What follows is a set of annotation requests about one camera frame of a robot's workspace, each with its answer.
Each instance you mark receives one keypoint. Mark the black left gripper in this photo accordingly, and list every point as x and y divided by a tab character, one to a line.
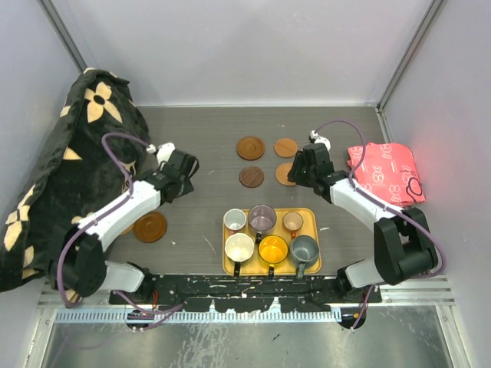
188	188

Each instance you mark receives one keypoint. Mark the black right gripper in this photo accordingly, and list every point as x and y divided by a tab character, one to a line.
294	174

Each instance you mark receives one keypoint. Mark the light wooden coaster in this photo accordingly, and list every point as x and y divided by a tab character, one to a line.
281	174
285	147

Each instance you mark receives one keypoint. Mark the dark walnut coaster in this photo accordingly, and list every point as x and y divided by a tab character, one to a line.
251	177

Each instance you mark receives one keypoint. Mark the dark brown ringed coaster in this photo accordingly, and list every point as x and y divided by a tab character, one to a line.
250	148

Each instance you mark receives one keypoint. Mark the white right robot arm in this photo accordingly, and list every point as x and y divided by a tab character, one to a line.
403	245

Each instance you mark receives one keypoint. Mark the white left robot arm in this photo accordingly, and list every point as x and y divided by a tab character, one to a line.
77	260

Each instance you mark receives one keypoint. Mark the small orange cup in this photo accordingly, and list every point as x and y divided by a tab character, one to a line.
293	222

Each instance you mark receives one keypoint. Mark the light woven coaster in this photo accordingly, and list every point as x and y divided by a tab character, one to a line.
127	230

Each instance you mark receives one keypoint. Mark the purple glass mug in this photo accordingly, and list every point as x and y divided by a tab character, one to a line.
261	221

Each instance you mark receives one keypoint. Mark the small white mug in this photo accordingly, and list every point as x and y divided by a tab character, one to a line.
234	220

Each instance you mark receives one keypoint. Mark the yellow plastic tray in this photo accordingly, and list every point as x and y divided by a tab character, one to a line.
255	266

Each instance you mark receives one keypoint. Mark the pink patterned plastic package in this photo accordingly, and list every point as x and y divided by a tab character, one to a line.
388	171

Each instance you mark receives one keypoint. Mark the grey mug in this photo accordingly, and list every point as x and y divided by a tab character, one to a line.
303	253

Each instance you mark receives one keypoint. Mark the black floral plush blanket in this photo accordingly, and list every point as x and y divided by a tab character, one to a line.
99	136

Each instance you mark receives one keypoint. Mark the yellow mug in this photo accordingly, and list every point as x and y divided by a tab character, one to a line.
273	250

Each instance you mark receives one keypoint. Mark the large white mug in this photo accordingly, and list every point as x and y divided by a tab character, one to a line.
239	248

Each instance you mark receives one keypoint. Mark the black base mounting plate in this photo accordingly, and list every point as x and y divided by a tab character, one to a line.
198	293

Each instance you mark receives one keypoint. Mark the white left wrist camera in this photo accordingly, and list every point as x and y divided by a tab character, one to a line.
162	153

